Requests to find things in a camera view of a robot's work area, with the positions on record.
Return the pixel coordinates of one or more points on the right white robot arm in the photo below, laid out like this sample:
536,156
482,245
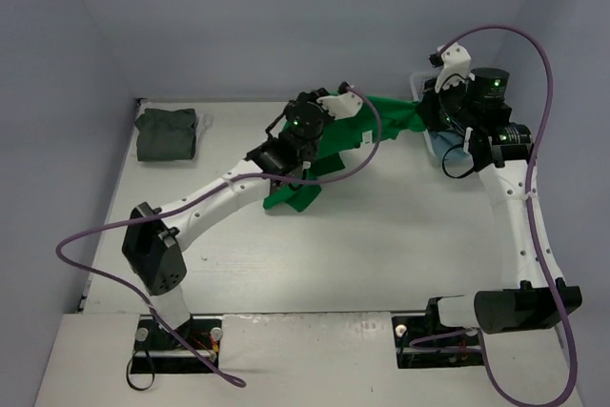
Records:
532,283

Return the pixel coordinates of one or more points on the white laundry basket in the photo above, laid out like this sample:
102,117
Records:
417,81

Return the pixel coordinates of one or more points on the blue t shirt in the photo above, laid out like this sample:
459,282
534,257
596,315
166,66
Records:
447,145

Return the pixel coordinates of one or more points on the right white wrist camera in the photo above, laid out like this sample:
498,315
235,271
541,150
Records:
454,63

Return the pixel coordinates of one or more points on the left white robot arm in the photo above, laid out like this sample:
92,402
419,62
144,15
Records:
155,249

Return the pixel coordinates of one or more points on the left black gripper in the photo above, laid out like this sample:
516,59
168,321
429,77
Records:
310,97

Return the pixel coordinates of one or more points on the grey green t shirt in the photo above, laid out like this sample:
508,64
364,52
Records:
166,136

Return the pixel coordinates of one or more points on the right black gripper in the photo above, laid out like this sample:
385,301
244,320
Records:
430,105

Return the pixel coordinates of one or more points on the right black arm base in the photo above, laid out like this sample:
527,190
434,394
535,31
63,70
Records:
422,342

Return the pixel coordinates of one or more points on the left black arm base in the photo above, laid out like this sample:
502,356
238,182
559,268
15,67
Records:
156,352

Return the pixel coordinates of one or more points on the white t shirt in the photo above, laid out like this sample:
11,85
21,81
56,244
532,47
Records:
204,122

